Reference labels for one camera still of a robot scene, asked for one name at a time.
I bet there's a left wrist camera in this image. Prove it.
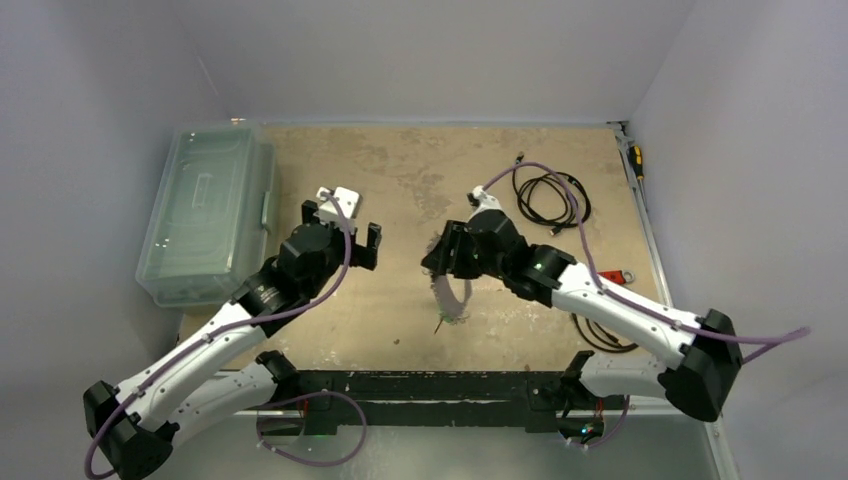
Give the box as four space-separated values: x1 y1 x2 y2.
316 186 362 222

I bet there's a yellow handled screwdriver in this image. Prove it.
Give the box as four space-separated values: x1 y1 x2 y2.
627 145 644 182

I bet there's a green tagged key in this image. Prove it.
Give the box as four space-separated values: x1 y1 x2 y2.
433 317 465 335

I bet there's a red handled adjustable wrench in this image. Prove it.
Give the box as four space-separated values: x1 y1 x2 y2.
598 269 636 285

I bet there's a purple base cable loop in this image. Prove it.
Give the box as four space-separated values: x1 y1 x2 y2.
254 390 368 469

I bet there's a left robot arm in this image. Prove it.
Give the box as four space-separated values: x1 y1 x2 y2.
83 187 382 479

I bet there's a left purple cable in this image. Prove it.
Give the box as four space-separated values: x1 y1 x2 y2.
83 190 354 480

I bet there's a coiled black cable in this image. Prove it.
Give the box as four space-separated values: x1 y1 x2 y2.
511 152 592 237

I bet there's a translucent green storage box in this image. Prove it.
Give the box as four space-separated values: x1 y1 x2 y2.
136 122 279 309

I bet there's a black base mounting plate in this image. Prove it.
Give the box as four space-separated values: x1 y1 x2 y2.
235 369 627 437

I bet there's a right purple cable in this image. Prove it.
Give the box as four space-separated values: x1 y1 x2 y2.
480 161 812 366

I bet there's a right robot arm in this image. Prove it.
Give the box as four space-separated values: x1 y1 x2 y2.
421 209 743 422

